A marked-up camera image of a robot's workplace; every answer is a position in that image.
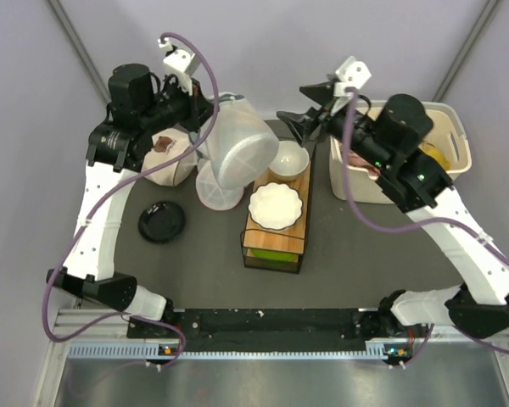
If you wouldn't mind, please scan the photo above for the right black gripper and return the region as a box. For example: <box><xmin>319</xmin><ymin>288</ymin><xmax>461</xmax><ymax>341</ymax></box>
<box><xmin>276</xmin><ymin>82</ymin><xmax>392</xmax><ymax>171</ymax></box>

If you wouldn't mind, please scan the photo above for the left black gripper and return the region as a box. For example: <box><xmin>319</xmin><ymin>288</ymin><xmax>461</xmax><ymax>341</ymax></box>
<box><xmin>139</xmin><ymin>73</ymin><xmax>219</xmax><ymax>136</ymax></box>

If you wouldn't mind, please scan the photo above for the white mesh laundry bag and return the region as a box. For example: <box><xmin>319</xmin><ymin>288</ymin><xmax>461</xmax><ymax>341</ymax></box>
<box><xmin>198</xmin><ymin>92</ymin><xmax>279</xmax><ymax>190</ymax></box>

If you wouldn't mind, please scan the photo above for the black wire wooden rack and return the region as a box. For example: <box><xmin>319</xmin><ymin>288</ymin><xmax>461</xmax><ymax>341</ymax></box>
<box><xmin>240</xmin><ymin>140</ymin><xmax>316</xmax><ymax>274</ymax></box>

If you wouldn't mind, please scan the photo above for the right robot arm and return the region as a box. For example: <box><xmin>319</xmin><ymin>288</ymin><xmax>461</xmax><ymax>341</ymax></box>
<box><xmin>277</xmin><ymin>82</ymin><xmax>509</xmax><ymax>339</ymax></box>

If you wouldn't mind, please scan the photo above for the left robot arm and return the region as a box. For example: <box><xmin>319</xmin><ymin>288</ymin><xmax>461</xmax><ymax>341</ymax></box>
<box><xmin>47</xmin><ymin>64</ymin><xmax>217</xmax><ymax>337</ymax></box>

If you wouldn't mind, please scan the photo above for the pink-trimmed mesh laundry bag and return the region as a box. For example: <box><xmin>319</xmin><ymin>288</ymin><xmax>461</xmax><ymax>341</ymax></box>
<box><xmin>195</xmin><ymin>159</ymin><xmax>244</xmax><ymax>211</ymax></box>

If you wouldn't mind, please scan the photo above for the cream plastic laundry basket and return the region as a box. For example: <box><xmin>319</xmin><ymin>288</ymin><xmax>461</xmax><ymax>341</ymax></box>
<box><xmin>328</xmin><ymin>102</ymin><xmax>472</xmax><ymax>204</ymax></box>

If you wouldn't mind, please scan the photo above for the beige bear cap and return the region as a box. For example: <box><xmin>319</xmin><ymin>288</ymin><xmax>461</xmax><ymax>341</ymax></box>
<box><xmin>142</xmin><ymin>129</ymin><xmax>198</xmax><ymax>187</ymax></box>

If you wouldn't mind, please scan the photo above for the white round bowl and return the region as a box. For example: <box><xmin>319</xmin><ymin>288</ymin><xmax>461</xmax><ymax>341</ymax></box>
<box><xmin>269</xmin><ymin>140</ymin><xmax>310</xmax><ymax>181</ymax></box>

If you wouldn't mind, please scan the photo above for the pink garment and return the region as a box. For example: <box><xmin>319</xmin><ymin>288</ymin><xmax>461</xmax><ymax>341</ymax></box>
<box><xmin>349</xmin><ymin>150</ymin><xmax>380</xmax><ymax>176</ymax></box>

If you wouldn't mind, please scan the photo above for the white scalloped plate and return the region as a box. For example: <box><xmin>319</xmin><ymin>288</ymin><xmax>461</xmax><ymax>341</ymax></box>
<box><xmin>248</xmin><ymin>182</ymin><xmax>304</xmax><ymax>231</ymax></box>

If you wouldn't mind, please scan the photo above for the black round lid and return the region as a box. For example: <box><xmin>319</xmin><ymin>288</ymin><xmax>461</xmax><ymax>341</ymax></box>
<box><xmin>137</xmin><ymin>201</ymin><xmax>186</xmax><ymax>244</ymax></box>

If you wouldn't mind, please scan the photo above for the yellow garment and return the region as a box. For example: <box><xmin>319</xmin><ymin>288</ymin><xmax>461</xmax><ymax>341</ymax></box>
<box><xmin>420</xmin><ymin>142</ymin><xmax>451</xmax><ymax>171</ymax></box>

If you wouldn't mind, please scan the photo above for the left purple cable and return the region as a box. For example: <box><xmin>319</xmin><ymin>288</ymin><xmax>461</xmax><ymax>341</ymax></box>
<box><xmin>44</xmin><ymin>32</ymin><xmax>220</xmax><ymax>370</ymax></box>

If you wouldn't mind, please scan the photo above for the purple cable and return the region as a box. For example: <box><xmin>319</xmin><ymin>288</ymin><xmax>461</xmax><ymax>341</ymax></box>
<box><xmin>44</xmin><ymin>32</ymin><xmax>220</xmax><ymax>370</ymax></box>
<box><xmin>342</xmin><ymin>87</ymin><xmax>509</xmax><ymax>355</ymax></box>

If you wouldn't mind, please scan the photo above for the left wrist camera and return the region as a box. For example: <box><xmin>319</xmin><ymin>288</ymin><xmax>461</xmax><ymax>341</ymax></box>
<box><xmin>158</xmin><ymin>37</ymin><xmax>200</xmax><ymax>96</ymax></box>

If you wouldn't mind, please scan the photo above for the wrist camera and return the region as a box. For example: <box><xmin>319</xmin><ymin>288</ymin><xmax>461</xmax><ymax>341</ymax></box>
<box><xmin>333</xmin><ymin>56</ymin><xmax>372</xmax><ymax>97</ymax></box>
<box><xmin>158</xmin><ymin>37</ymin><xmax>200</xmax><ymax>96</ymax></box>

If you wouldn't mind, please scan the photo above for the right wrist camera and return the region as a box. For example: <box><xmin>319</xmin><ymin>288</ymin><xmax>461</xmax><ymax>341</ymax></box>
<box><xmin>333</xmin><ymin>56</ymin><xmax>372</xmax><ymax>97</ymax></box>

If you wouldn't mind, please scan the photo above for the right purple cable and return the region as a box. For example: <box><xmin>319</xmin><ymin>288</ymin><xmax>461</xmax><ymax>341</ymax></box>
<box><xmin>342</xmin><ymin>87</ymin><xmax>509</xmax><ymax>355</ymax></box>

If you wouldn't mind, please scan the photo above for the slotted cable duct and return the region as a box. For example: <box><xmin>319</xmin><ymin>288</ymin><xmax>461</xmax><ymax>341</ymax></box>
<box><xmin>67</xmin><ymin>342</ymin><xmax>411</xmax><ymax>361</ymax></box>

